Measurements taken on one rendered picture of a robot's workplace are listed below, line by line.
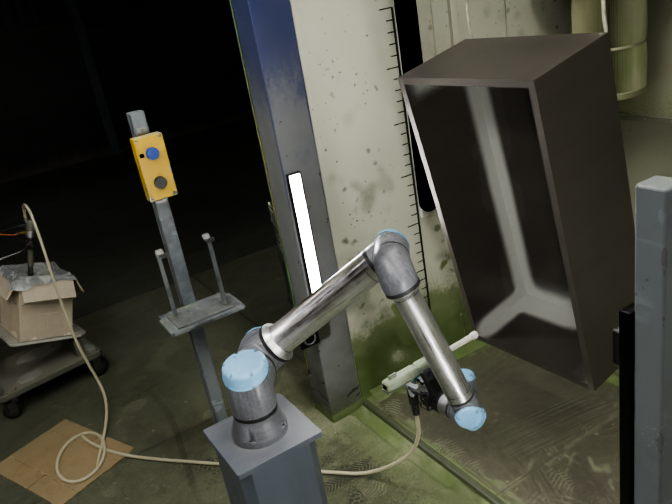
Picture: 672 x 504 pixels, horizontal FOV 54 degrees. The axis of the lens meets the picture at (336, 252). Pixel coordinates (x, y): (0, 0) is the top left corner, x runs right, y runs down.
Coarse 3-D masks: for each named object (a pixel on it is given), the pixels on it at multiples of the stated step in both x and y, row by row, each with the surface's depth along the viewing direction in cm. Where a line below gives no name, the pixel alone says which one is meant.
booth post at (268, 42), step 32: (256, 0) 251; (288, 0) 258; (256, 32) 254; (288, 32) 261; (256, 64) 261; (288, 64) 264; (256, 96) 271; (288, 96) 267; (256, 128) 282; (288, 128) 271; (288, 160) 274; (288, 192) 278; (320, 192) 286; (288, 224) 287; (320, 224) 290; (288, 256) 299; (320, 256) 294; (320, 352) 307; (352, 352) 318; (320, 384) 319; (352, 384) 322
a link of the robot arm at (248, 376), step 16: (240, 352) 215; (256, 352) 214; (224, 368) 209; (240, 368) 207; (256, 368) 206; (272, 368) 217; (224, 384) 210; (240, 384) 205; (256, 384) 206; (272, 384) 213; (240, 400) 207; (256, 400) 207; (272, 400) 212; (240, 416) 210; (256, 416) 209
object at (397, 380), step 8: (472, 336) 270; (456, 344) 266; (424, 360) 258; (408, 368) 255; (416, 368) 254; (424, 368) 256; (392, 376) 250; (400, 376) 251; (408, 376) 252; (416, 376) 255; (384, 384) 250; (392, 384) 249; (400, 384) 251; (392, 392) 250; (408, 392) 258; (416, 400) 259; (416, 408) 260
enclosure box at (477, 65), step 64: (448, 64) 224; (512, 64) 201; (576, 64) 192; (448, 128) 250; (512, 128) 250; (576, 128) 199; (448, 192) 258; (512, 192) 270; (576, 192) 206; (512, 256) 288; (576, 256) 214; (512, 320) 288; (576, 320) 225
